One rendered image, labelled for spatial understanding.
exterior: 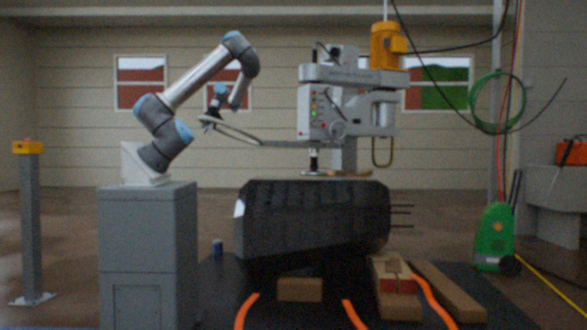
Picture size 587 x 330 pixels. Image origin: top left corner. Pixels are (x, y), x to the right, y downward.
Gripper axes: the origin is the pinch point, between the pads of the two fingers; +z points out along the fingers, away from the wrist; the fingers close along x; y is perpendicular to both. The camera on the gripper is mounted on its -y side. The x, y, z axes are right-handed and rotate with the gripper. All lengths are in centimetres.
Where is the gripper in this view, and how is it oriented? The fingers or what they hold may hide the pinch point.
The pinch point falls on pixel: (207, 133)
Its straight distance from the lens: 274.2
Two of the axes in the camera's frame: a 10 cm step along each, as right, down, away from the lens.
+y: -5.3, -2.9, -8.0
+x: 7.7, 2.3, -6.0
